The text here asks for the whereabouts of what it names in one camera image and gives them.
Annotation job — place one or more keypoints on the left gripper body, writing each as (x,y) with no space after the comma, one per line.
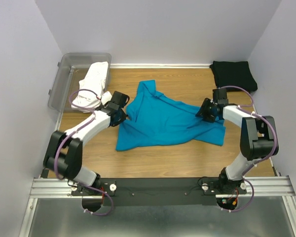
(122,117)

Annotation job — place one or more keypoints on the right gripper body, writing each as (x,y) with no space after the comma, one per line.
(206,110)

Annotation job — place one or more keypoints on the blue t shirt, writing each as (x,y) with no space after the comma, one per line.
(156,120)

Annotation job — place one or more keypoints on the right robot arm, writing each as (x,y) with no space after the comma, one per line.
(258,141)

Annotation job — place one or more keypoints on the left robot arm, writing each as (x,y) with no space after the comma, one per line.
(64,152)

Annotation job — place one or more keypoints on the white t shirt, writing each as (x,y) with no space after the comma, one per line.
(91,87)

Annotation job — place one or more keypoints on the folded black t shirt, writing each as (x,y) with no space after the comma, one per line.
(233,74)

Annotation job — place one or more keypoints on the clear plastic bin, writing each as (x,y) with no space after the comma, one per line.
(67,67)

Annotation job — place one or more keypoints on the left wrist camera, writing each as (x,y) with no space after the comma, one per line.
(106,97)

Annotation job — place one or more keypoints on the white table edge rail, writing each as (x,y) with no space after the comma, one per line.
(159,66)

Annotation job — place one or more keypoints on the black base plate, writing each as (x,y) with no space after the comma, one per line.
(123,199)

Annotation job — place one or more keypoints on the aluminium frame rail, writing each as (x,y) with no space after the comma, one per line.
(257,186)

